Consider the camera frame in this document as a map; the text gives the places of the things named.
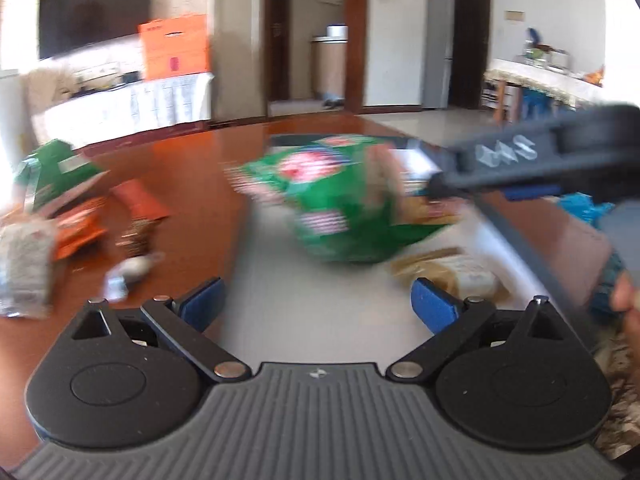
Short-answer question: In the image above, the wooden door frame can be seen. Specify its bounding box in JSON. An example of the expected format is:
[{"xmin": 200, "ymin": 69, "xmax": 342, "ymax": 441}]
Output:
[{"xmin": 265, "ymin": 0, "xmax": 371, "ymax": 116}]

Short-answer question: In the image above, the yellow clear nut packet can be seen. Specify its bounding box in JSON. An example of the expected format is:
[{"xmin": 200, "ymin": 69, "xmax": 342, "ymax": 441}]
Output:
[{"xmin": 0, "ymin": 217, "xmax": 57, "ymax": 320}]

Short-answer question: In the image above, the green snack bag checkered edge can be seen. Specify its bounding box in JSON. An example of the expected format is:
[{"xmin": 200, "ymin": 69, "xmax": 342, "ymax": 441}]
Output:
[{"xmin": 12, "ymin": 140, "xmax": 111, "ymax": 218}]

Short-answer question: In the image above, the brown kitchen cabinet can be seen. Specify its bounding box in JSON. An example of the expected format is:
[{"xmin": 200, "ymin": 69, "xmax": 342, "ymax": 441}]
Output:
[{"xmin": 311, "ymin": 35, "xmax": 346, "ymax": 101}]

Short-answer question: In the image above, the beige snack packet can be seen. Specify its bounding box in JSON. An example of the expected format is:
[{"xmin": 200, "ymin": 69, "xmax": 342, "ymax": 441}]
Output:
[{"xmin": 390, "ymin": 247, "xmax": 511, "ymax": 303}]

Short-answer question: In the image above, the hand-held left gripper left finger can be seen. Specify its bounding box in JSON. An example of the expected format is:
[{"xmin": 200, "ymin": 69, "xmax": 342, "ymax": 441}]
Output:
[{"xmin": 70, "ymin": 276, "xmax": 252, "ymax": 384}]

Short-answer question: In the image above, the orange-brown snack bar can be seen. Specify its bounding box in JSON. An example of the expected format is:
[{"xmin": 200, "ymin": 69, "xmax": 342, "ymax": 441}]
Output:
[{"xmin": 112, "ymin": 180, "xmax": 171, "ymax": 226}]

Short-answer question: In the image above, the cream tablecloth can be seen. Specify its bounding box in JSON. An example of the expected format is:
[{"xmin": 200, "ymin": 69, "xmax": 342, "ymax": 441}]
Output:
[{"xmin": 482, "ymin": 57, "xmax": 607, "ymax": 109}]

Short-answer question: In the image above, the person's right hand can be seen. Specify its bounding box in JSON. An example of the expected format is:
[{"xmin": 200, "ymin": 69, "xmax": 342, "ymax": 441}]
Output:
[{"xmin": 611, "ymin": 270, "xmax": 640, "ymax": 317}]

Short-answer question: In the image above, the white lace cloth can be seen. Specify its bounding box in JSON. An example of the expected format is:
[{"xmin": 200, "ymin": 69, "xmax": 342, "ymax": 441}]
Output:
[{"xmin": 30, "ymin": 72, "xmax": 216, "ymax": 148}]

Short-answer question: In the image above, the blue plastic stool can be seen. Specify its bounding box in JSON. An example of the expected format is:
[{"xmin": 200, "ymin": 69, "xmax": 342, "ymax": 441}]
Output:
[{"xmin": 520, "ymin": 87, "xmax": 556, "ymax": 121}]

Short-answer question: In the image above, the orange cardboard box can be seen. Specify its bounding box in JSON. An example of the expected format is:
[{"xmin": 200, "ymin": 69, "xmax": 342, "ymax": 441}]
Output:
[{"xmin": 137, "ymin": 14, "xmax": 211, "ymax": 81}]

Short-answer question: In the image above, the green snack bag red label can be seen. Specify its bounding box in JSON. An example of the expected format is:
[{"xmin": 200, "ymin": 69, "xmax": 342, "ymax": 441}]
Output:
[{"xmin": 225, "ymin": 134, "xmax": 451, "ymax": 266}]

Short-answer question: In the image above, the dark wooden door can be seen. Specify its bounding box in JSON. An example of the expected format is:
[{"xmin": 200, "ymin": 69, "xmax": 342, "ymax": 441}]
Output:
[
  {"xmin": 445, "ymin": 0, "xmax": 493, "ymax": 108},
  {"xmin": 270, "ymin": 0, "xmax": 291, "ymax": 101}
]

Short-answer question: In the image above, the dark brown snack packet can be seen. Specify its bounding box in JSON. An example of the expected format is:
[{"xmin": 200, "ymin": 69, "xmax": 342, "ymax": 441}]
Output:
[{"xmin": 116, "ymin": 217, "xmax": 153, "ymax": 256}]

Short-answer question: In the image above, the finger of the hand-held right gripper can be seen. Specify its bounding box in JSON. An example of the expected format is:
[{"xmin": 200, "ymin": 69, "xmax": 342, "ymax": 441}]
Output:
[{"xmin": 425, "ymin": 172, "xmax": 564, "ymax": 202}]

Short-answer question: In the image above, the grey storage box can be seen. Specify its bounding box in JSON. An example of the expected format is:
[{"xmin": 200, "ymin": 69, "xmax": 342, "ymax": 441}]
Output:
[{"xmin": 215, "ymin": 132, "xmax": 601, "ymax": 366}]

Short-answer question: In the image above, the blue plastic bag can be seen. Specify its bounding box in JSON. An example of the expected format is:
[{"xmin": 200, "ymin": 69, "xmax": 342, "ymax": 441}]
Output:
[{"xmin": 557, "ymin": 195, "xmax": 618, "ymax": 228}]

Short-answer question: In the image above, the black television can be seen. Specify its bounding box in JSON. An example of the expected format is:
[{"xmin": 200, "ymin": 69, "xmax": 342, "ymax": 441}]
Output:
[{"xmin": 37, "ymin": 0, "xmax": 153, "ymax": 61}]

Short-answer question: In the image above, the silver refrigerator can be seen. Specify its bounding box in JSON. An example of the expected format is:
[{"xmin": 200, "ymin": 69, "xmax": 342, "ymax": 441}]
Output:
[{"xmin": 422, "ymin": 0, "xmax": 456, "ymax": 110}]

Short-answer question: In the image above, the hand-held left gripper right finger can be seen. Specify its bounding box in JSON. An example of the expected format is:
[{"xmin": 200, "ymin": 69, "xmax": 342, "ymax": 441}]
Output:
[{"xmin": 386, "ymin": 277, "xmax": 571, "ymax": 385}]

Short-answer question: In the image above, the small white candy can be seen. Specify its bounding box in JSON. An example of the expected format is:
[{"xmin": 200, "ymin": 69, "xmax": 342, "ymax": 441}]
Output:
[{"xmin": 102, "ymin": 252, "xmax": 166, "ymax": 301}]

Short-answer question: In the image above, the small orange snack packet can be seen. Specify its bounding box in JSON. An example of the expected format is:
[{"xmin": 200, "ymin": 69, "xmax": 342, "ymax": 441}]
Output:
[{"xmin": 52, "ymin": 197, "xmax": 108, "ymax": 261}]

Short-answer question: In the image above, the person's camouflage clothing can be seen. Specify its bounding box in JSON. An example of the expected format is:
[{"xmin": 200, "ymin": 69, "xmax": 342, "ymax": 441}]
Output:
[{"xmin": 595, "ymin": 315, "xmax": 640, "ymax": 461}]

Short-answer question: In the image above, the white chest freezer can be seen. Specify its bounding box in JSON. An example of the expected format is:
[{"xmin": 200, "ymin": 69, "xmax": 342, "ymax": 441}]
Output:
[{"xmin": 0, "ymin": 71, "xmax": 33, "ymax": 161}]

